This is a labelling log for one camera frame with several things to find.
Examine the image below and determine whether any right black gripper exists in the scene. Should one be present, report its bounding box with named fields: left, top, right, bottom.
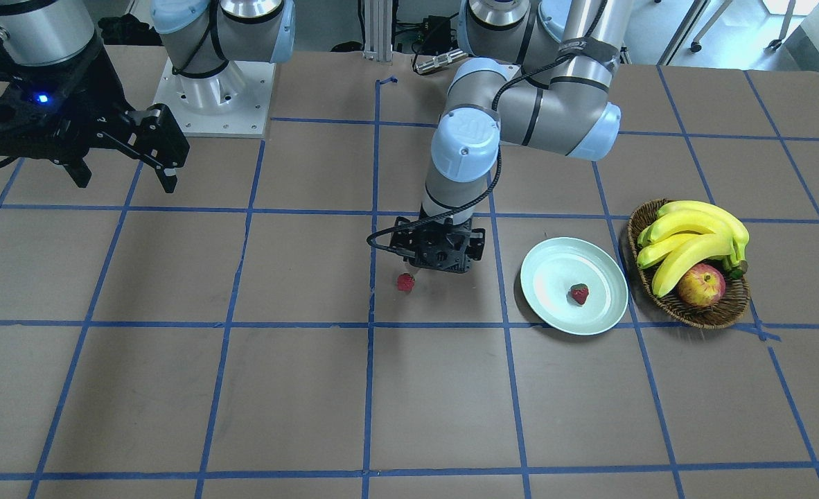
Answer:
left=0, top=34, right=190, bottom=193

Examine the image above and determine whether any single red strawberry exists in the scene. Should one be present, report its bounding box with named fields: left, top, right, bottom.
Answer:
left=568, top=282, right=590, bottom=306

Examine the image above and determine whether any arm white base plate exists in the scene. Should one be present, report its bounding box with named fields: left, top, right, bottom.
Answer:
left=153, top=60, right=279, bottom=138

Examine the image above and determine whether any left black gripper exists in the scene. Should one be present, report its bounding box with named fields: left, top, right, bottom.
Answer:
left=389, top=218, right=486, bottom=280

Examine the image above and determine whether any brown wicker basket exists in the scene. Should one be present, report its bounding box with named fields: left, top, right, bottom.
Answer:
left=619, top=198, right=750, bottom=329

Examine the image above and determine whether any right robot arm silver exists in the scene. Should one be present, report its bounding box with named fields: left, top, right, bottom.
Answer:
left=0, top=1, right=295, bottom=193

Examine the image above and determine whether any red yellow apple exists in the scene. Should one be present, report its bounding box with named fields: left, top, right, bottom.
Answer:
left=676, top=264, right=726, bottom=308

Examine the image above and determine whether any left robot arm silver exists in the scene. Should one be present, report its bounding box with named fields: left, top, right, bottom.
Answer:
left=367, top=1, right=632, bottom=274

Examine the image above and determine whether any light green plate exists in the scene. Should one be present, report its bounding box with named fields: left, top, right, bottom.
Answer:
left=520, top=237, right=629, bottom=335

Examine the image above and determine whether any yellow banana bunch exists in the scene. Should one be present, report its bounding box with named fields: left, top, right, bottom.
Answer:
left=631, top=200, right=750, bottom=298

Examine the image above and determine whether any paired red strawberry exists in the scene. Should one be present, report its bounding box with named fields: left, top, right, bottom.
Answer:
left=396, top=272, right=416, bottom=292

